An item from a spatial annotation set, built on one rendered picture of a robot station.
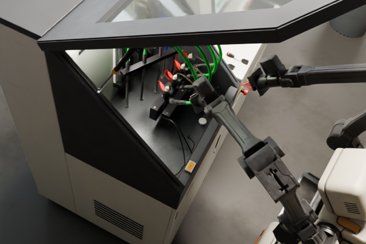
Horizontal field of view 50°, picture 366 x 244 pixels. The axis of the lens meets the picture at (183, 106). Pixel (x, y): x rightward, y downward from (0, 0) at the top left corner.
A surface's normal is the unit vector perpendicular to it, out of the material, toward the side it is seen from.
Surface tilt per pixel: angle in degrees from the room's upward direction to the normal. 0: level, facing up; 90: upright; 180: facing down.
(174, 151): 0
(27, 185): 0
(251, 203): 0
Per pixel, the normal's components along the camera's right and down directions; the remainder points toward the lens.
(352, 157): -0.45, -0.80
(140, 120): 0.13, -0.61
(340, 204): -0.57, 0.60
